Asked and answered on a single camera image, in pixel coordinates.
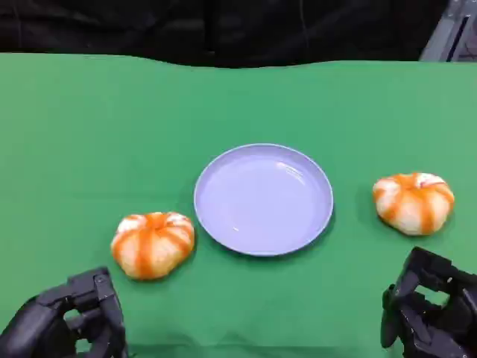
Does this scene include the green table cloth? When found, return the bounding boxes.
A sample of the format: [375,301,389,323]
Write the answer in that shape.
[0,51,477,358]

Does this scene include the lilac plate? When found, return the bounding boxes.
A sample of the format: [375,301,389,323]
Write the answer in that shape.
[193,142,335,258]

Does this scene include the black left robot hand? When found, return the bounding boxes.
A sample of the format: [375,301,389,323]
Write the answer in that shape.
[0,266,130,358]

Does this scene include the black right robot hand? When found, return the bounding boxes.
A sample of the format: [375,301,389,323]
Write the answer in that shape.
[380,246,477,358]

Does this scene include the orange and white bread roll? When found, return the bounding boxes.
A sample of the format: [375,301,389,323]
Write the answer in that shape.
[110,211,196,281]
[372,172,455,237]

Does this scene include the grey metal frame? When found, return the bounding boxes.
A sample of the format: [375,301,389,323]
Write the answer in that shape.
[418,0,477,63]

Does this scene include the black backdrop cloth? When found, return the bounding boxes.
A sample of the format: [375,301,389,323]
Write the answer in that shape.
[0,0,452,69]

